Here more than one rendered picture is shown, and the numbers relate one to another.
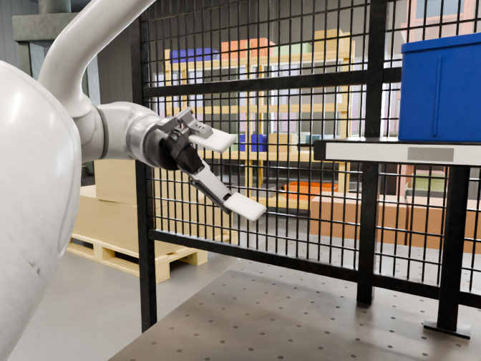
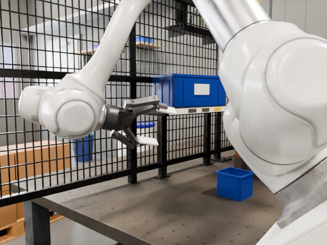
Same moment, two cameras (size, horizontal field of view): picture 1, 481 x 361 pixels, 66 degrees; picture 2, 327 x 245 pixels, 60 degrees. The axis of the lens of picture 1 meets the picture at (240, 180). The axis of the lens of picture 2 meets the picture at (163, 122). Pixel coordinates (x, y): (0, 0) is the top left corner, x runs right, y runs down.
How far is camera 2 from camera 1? 0.92 m
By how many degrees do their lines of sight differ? 75
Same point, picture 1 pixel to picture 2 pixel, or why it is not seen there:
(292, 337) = (151, 198)
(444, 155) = (194, 110)
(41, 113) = not seen: hidden behind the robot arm
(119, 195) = not seen: outside the picture
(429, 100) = (181, 93)
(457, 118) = (188, 99)
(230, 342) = (147, 210)
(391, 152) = (185, 111)
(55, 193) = not seen: hidden behind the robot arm
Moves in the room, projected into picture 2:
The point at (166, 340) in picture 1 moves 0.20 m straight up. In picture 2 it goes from (134, 224) to (133, 156)
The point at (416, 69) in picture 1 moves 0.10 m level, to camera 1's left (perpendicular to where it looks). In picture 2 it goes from (177, 82) to (172, 81)
